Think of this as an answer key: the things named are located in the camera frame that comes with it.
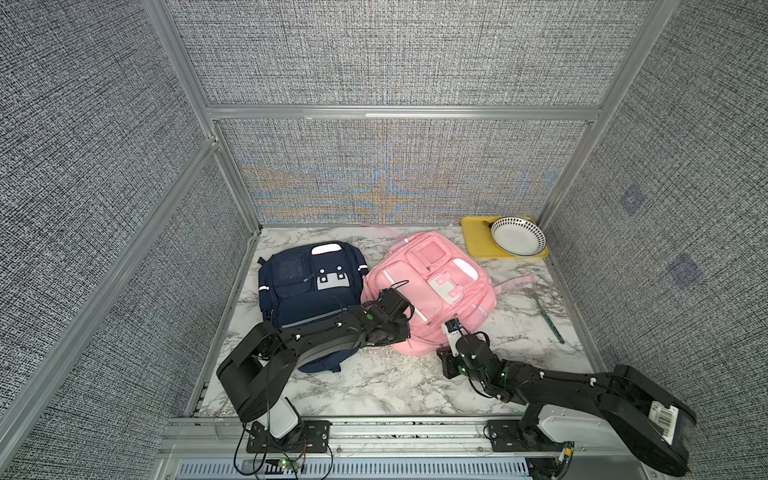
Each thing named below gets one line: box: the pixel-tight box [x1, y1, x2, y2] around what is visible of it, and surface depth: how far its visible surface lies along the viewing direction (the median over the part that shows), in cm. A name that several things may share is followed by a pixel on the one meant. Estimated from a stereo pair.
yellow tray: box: [461, 216, 549, 259], surface depth 116 cm
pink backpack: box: [361, 232, 497, 356], surface depth 99 cm
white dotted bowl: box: [490, 217, 546, 257], surface depth 117 cm
